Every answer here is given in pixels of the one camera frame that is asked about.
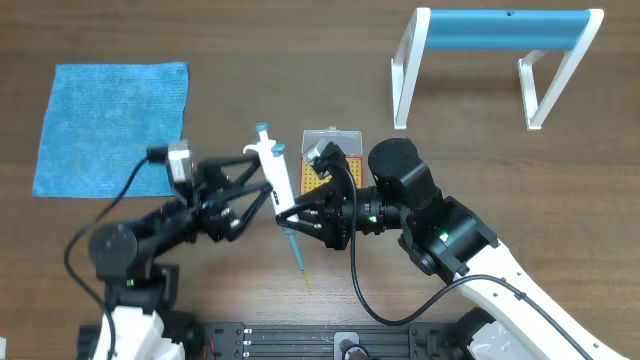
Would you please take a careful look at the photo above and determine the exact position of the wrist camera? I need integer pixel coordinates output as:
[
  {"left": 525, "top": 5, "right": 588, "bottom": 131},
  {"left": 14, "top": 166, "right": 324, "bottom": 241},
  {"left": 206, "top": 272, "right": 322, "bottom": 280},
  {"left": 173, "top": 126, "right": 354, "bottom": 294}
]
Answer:
[
  {"left": 301, "top": 139, "right": 332, "bottom": 165},
  {"left": 166, "top": 140, "right": 193, "bottom": 186}
]

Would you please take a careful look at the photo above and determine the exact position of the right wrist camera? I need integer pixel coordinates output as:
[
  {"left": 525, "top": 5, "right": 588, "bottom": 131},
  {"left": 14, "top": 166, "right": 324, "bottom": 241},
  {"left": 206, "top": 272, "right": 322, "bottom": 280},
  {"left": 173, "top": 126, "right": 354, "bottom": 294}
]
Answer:
[{"left": 301, "top": 139, "right": 332, "bottom": 165}]

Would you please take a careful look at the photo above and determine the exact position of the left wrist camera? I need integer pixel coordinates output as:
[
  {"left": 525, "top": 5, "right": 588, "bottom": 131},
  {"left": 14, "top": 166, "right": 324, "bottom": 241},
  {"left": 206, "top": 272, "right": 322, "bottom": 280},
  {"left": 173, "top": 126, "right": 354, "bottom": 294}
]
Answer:
[{"left": 166, "top": 140, "right": 193, "bottom": 186}]

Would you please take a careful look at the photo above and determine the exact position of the blue cloth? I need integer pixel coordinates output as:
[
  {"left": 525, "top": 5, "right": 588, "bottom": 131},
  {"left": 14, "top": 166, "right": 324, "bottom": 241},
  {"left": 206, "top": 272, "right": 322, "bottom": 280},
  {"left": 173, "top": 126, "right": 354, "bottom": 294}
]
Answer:
[{"left": 32, "top": 61, "right": 190, "bottom": 200}]

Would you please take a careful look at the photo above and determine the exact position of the black cable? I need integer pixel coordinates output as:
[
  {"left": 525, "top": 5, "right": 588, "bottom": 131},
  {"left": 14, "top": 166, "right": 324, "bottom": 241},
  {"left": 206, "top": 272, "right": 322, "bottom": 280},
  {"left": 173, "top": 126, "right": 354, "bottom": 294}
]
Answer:
[
  {"left": 327, "top": 157, "right": 596, "bottom": 360},
  {"left": 63, "top": 144, "right": 172, "bottom": 360}
]

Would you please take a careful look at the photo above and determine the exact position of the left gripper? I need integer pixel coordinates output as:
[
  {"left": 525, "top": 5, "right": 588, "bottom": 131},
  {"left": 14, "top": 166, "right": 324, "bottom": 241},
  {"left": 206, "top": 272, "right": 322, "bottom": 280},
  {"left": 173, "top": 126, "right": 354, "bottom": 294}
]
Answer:
[{"left": 185, "top": 154, "right": 275, "bottom": 245}]

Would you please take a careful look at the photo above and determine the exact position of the white pipette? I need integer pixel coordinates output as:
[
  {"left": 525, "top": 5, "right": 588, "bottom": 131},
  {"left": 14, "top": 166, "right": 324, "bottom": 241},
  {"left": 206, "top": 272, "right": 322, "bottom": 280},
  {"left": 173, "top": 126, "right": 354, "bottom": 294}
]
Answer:
[{"left": 242, "top": 121, "right": 313, "bottom": 295}]

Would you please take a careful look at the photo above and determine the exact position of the white and blue stand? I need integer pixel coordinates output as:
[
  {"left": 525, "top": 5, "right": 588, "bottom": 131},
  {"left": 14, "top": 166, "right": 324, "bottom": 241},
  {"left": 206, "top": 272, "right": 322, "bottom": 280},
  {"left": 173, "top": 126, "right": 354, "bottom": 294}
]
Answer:
[{"left": 390, "top": 6, "right": 605, "bottom": 131}]

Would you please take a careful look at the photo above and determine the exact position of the red and yellow tip box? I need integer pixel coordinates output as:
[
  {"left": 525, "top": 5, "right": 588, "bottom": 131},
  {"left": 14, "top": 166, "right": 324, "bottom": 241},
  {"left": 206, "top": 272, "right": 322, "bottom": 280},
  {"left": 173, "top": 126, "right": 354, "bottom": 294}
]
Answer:
[{"left": 299, "top": 126, "right": 364, "bottom": 197}]

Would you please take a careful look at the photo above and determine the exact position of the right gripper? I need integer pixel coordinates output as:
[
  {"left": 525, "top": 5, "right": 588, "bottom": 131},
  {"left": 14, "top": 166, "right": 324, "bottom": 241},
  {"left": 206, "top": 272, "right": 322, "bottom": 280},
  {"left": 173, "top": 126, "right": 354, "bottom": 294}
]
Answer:
[{"left": 275, "top": 186, "right": 355, "bottom": 252}]

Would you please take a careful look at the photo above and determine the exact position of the mounting rail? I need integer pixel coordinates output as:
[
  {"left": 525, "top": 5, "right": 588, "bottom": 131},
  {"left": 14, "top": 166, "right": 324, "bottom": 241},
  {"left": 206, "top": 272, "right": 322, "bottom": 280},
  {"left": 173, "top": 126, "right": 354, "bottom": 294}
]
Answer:
[{"left": 77, "top": 322, "right": 474, "bottom": 360}]

